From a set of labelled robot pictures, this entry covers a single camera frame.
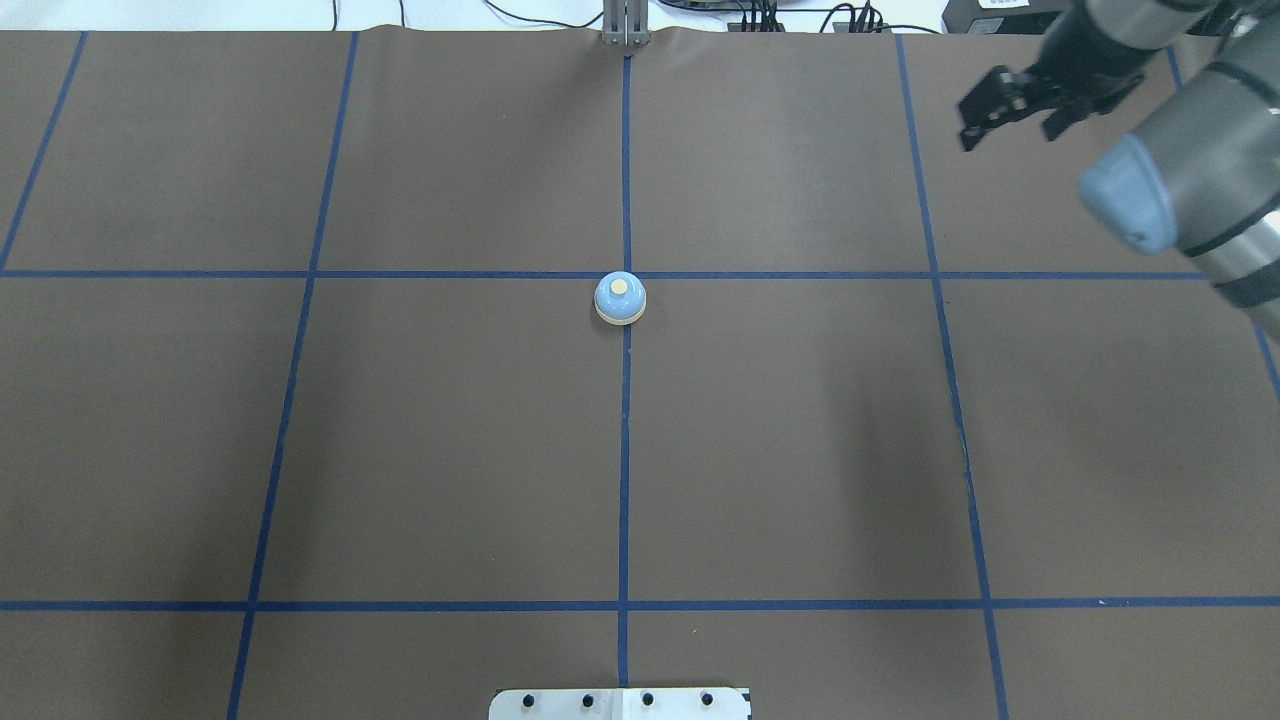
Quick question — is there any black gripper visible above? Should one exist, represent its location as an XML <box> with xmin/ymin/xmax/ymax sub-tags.
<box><xmin>957</xmin><ymin>56</ymin><xmax>1147</xmax><ymax>152</ymax></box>

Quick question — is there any blue call bell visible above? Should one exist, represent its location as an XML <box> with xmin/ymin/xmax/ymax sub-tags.
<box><xmin>591</xmin><ymin>272</ymin><xmax>646</xmax><ymax>325</ymax></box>

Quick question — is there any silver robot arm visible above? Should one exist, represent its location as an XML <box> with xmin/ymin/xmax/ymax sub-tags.
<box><xmin>957</xmin><ymin>1</ymin><xmax>1279</xmax><ymax>337</ymax></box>

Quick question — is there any brown paper table mat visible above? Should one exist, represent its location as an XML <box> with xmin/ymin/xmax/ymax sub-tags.
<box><xmin>3</xmin><ymin>26</ymin><xmax>1277</xmax><ymax>719</ymax></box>

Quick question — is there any aluminium frame post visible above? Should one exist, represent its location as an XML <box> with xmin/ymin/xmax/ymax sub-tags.
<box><xmin>600</xmin><ymin>0</ymin><xmax>652</xmax><ymax>47</ymax></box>

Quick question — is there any white pedestal column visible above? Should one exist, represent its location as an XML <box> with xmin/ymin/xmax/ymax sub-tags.
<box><xmin>488</xmin><ymin>685</ymin><xmax>753</xmax><ymax>719</ymax></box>

